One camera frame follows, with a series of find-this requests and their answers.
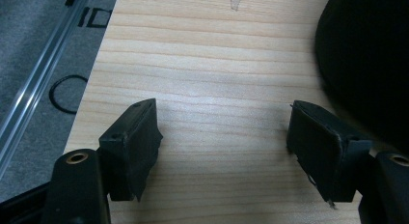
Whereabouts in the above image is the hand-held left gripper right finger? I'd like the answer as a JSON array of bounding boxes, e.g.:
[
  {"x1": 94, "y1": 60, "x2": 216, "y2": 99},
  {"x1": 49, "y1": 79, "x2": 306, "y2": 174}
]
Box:
[{"x1": 286, "y1": 99, "x2": 374, "y2": 210}]

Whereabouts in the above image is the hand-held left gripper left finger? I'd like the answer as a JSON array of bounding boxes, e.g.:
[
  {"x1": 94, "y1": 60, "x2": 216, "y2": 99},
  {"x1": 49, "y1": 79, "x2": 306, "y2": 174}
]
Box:
[{"x1": 97, "y1": 98, "x2": 164, "y2": 203}]

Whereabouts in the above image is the black rounded object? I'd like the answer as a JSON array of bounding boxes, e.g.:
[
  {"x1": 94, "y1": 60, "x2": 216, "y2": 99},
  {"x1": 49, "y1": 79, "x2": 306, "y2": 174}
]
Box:
[{"x1": 314, "y1": 0, "x2": 409, "y2": 155}]

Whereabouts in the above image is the silver metal rail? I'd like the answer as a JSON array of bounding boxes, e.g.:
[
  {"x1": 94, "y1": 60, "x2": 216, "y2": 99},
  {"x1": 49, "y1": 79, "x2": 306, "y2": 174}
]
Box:
[{"x1": 0, "y1": 0, "x2": 95, "y2": 182}]

